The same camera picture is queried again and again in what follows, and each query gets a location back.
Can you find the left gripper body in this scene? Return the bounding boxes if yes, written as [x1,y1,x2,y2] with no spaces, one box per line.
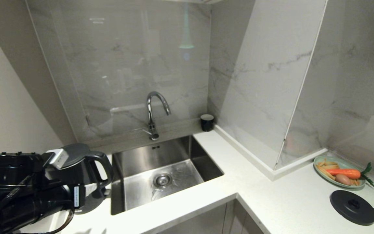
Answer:
[34,183,87,222]

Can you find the black electric kettle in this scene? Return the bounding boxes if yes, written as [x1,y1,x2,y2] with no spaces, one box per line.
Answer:
[46,143,115,215]

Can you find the round black kettle base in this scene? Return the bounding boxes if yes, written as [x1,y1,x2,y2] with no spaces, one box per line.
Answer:
[330,190,374,226]

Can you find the round sink drain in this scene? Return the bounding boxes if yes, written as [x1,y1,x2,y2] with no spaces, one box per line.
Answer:
[153,173,173,189]

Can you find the chrome gooseneck faucet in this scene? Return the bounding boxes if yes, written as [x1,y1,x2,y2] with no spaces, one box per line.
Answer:
[142,91,172,141]

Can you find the stainless steel sink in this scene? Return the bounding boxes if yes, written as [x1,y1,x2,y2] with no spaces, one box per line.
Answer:
[110,135,224,216]

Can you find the grey cabinet door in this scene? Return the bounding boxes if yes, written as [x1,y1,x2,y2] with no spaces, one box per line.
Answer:
[238,201,272,234]
[155,199,237,234]

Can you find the black cup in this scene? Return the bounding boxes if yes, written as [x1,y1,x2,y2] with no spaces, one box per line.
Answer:
[200,114,215,132]

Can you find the french fries pile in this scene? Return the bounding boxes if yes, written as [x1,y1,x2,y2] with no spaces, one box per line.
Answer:
[316,159,360,187]

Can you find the green oval plate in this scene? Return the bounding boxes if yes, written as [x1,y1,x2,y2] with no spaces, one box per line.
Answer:
[313,155,367,189]

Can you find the brown egg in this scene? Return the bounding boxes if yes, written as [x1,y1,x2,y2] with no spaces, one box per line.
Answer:
[335,174,353,186]

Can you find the orange carrot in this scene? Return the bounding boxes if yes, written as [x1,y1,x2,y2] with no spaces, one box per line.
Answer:
[326,168,361,180]

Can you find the green carrot leaves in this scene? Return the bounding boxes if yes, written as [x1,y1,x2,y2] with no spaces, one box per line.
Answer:
[360,162,374,189]

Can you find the black cable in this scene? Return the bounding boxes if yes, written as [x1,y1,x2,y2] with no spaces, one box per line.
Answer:
[18,208,76,234]
[0,175,33,228]

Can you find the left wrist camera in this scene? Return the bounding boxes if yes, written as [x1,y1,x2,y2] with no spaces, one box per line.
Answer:
[41,149,69,177]

